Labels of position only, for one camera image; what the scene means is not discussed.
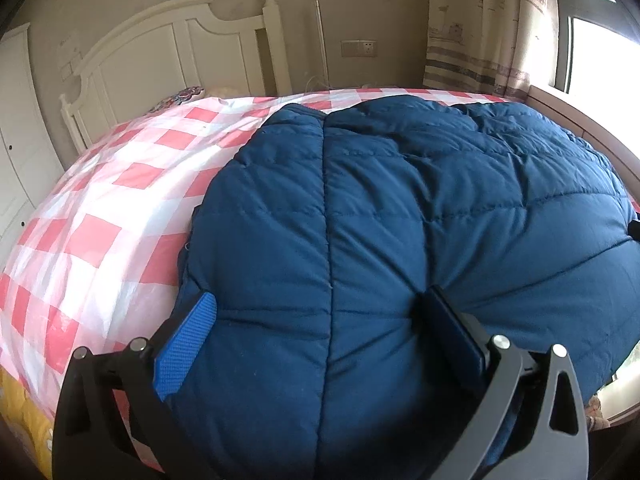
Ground yellow bedding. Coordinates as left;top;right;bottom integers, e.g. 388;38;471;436
0;364;57;480

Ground blue puffer jacket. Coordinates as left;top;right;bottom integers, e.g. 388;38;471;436
170;95;640;480

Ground window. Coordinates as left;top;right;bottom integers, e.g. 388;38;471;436
546;0;640;107

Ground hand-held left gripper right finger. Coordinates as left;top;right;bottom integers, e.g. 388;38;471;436
419;285;591;480

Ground white wooden headboard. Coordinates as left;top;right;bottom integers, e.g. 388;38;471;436
59;0;294;154

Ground striped printed curtain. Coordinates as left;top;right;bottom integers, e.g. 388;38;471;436
422;0;557;101

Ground colourful patterned pillow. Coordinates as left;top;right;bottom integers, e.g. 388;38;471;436
145;86;207;114

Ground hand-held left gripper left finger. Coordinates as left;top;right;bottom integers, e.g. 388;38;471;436
50;291;221;480

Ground white wardrobe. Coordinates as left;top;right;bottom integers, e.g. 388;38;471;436
0;22;66;252

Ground pink checked bed sheet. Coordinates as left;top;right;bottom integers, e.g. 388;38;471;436
0;87;526;423

